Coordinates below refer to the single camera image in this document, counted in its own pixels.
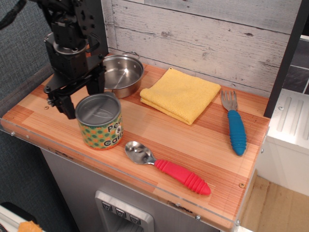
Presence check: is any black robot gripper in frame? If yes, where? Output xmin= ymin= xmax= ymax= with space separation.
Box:
xmin=44 ymin=33 xmax=105 ymax=119

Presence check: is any peas and carrots can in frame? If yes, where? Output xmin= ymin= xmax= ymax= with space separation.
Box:
xmin=75 ymin=92 xmax=124 ymax=150

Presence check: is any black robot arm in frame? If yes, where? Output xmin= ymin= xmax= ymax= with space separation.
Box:
xmin=36 ymin=0 xmax=106 ymax=119

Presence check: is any small steel pot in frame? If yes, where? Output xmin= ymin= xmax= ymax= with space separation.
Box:
xmin=103 ymin=51 xmax=144 ymax=99

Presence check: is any clear acrylic edge guard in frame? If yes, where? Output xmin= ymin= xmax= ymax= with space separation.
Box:
xmin=1 ymin=112 xmax=270 ymax=232

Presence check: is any grey toy kitchen cabinet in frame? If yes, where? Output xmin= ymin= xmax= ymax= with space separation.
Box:
xmin=42 ymin=149 xmax=217 ymax=232

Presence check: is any folded yellow cloth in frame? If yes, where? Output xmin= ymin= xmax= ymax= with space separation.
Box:
xmin=140 ymin=68 xmax=221 ymax=125

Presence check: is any silver dispenser panel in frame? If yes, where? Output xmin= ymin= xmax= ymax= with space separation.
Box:
xmin=95 ymin=190 xmax=155 ymax=232

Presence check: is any orange black object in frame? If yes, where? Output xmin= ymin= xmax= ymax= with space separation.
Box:
xmin=0 ymin=202 xmax=44 ymax=232

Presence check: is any white toy sink unit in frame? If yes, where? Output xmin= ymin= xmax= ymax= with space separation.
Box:
xmin=255 ymin=89 xmax=309 ymax=195

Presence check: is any red handled spoon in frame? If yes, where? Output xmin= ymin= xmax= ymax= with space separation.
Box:
xmin=125 ymin=141 xmax=211 ymax=196

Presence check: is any blue handled fork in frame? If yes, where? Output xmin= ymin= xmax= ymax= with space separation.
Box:
xmin=221 ymin=90 xmax=247 ymax=156

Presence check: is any black vertical post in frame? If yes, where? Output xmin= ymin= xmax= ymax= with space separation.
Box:
xmin=264 ymin=0 xmax=309 ymax=118

